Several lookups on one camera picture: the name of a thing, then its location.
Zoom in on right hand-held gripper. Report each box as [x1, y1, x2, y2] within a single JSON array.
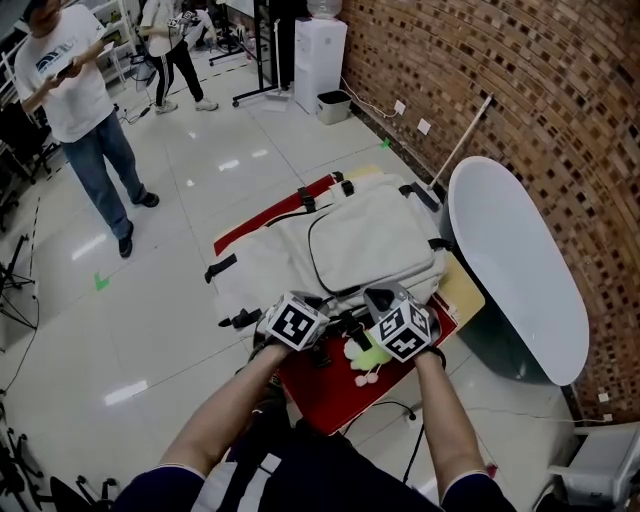
[[362, 283, 434, 364]]

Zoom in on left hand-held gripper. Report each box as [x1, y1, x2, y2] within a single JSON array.
[[263, 290, 332, 354]]

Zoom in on beige backpack with black straps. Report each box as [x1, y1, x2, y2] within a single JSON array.
[[203, 172, 449, 342]]

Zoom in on person's right forearm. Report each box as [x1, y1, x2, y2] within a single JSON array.
[[413, 349, 489, 507]]

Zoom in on person's left forearm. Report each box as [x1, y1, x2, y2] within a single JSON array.
[[158, 342, 294, 477]]

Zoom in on white oval bathtub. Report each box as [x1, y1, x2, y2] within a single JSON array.
[[438, 155, 591, 388]]

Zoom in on person's dark clothing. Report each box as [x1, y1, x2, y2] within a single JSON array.
[[112, 403, 517, 512]]

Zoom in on white waste bin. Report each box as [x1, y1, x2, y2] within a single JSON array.
[[315, 89, 353, 126]]

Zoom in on white water dispenser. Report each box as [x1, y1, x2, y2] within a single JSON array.
[[293, 16, 349, 116]]

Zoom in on white flat mop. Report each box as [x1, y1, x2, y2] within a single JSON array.
[[263, 18, 292, 114]]

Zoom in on black rolling stand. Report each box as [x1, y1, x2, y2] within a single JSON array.
[[231, 0, 294, 109]]

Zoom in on grey chair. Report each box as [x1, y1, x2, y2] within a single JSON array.
[[532, 423, 640, 512]]

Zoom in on black tripod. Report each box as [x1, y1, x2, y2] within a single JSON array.
[[0, 233, 41, 354]]

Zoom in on clear water bottle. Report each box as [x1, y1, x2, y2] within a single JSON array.
[[305, 0, 344, 22]]

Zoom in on black office chair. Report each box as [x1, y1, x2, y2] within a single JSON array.
[[0, 98, 57, 232]]

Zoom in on black office chair base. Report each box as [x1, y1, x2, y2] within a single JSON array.
[[0, 430, 47, 512]]

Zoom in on yellow-green plush keychain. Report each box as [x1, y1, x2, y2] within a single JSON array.
[[343, 338, 395, 372]]

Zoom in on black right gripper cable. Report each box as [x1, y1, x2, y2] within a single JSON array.
[[368, 399, 427, 484]]

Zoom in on white-handled mop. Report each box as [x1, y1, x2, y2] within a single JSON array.
[[398, 93, 496, 212]]

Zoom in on white power cord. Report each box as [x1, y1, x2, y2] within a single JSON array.
[[339, 74, 401, 119]]

